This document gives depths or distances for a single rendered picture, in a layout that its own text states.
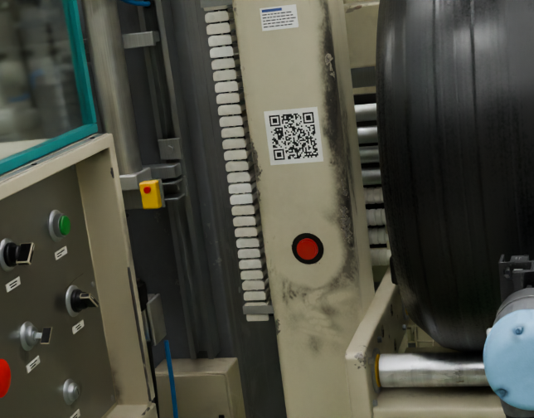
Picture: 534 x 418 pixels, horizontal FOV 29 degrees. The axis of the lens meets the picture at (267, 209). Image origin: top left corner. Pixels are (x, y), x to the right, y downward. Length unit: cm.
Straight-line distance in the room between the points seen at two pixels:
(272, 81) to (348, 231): 23
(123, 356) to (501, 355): 66
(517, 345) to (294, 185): 62
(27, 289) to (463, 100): 54
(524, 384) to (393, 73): 47
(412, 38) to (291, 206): 34
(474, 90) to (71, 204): 52
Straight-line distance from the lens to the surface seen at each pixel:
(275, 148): 143
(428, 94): 119
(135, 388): 143
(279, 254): 146
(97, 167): 135
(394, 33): 124
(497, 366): 88
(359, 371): 137
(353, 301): 146
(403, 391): 145
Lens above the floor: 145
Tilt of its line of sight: 13 degrees down
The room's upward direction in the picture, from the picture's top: 7 degrees counter-clockwise
